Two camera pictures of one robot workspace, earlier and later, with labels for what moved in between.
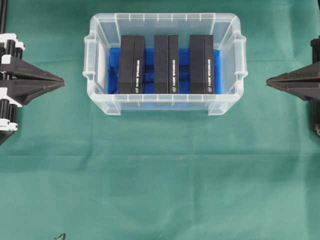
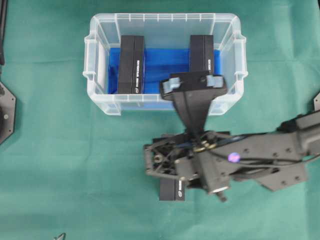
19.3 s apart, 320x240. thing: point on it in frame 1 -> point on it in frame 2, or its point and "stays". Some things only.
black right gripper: x=306 y=80 -> x=195 y=156
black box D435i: x=132 y=64 stays
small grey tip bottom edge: x=61 y=237 stays
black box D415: x=166 y=64 -> x=171 y=190
